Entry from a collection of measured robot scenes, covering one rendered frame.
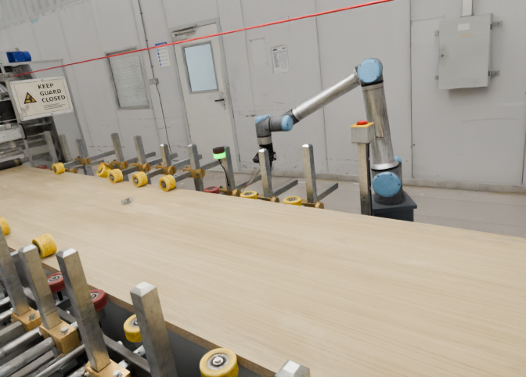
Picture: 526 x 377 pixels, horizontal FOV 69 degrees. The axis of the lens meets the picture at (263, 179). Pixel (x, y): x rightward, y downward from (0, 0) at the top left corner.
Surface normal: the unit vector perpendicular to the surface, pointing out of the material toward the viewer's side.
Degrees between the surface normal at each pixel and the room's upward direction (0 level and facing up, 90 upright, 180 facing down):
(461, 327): 0
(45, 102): 90
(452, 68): 90
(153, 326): 90
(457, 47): 90
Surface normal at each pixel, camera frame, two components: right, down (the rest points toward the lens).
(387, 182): -0.33, 0.40
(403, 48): -0.55, 0.31
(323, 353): -0.12, -0.95
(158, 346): 0.80, 0.08
